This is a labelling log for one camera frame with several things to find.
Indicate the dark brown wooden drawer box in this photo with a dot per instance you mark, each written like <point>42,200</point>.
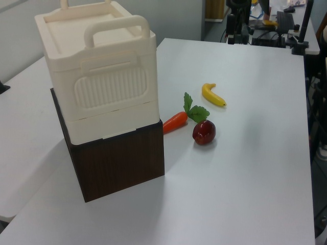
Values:
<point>120,163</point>

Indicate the black computer mouse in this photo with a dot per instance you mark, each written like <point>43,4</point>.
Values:
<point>290,10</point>

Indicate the yellow toy banana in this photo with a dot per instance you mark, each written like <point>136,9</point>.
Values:
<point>212,96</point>

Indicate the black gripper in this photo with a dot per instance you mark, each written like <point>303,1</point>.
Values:
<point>237,5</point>

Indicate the black equipment block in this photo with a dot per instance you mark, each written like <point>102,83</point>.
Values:
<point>238,39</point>

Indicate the red toy apple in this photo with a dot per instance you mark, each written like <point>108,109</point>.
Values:
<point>204,132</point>

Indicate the orange toy carrot with leaves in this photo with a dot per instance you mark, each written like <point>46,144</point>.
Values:
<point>176,122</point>

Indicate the black electronics box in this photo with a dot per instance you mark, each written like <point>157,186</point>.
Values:
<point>268,39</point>

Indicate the cream cabinet door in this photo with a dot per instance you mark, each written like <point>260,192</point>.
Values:
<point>156,76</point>

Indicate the cream plastic cabinet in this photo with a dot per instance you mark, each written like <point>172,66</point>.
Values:
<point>102,84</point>

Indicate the small yellow object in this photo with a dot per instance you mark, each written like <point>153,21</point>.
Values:
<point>269,23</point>

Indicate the yellow wooden panel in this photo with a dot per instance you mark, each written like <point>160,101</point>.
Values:
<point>214,10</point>

